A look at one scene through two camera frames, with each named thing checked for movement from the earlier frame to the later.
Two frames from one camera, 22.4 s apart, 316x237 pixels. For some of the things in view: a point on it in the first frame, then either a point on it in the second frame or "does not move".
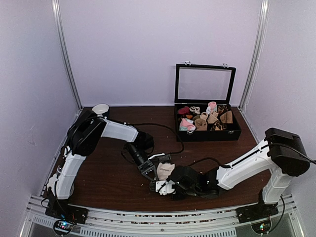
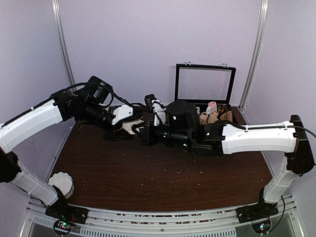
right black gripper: [176, 198] → [147, 139]
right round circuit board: [261, 227] does not move
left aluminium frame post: [56, 9] does not move
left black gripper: [144, 169] → [114, 135]
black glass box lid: [199, 83] does not move
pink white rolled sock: [211, 105] does not move
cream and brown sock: [164, 170] → [127, 126]
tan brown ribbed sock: [226, 117] does not move
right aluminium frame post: [256, 56] does not move
